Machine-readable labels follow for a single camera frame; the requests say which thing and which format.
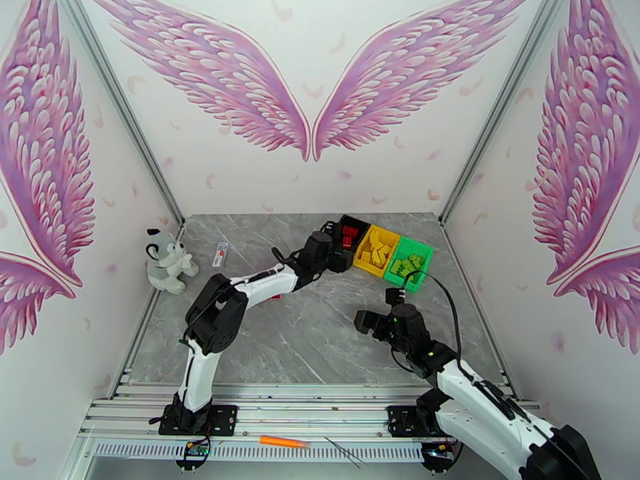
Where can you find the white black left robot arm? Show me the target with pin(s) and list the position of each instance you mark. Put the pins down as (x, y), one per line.
(270, 283)

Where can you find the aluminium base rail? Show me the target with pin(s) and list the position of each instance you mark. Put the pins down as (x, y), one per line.
(320, 401)

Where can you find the orange pen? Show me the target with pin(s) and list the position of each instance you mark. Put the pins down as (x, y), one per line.
(282, 441)

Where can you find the small circuit board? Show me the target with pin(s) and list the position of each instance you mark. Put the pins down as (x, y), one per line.
(196, 451)
(439, 452)

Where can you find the metal tweezers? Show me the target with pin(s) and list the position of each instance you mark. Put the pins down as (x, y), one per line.
(345, 452)

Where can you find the long yellow lego brick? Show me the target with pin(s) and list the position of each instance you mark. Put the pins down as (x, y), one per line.
(372, 239)

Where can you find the grey white plush dog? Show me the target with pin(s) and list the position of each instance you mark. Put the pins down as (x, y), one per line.
(167, 266)

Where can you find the small white tube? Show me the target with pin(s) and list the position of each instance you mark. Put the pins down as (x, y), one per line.
(220, 254)

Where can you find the black plastic bin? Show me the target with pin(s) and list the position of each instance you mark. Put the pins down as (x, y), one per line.
(364, 228)

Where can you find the aluminium frame post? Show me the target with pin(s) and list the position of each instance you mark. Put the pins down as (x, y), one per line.
(499, 113)
(127, 113)

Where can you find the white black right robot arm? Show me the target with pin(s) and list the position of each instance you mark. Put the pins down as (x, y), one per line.
(480, 408)

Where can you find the green plastic bin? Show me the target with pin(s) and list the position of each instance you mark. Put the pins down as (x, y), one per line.
(400, 286)

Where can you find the yellow plastic bin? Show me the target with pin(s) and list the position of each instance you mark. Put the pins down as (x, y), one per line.
(360, 263)

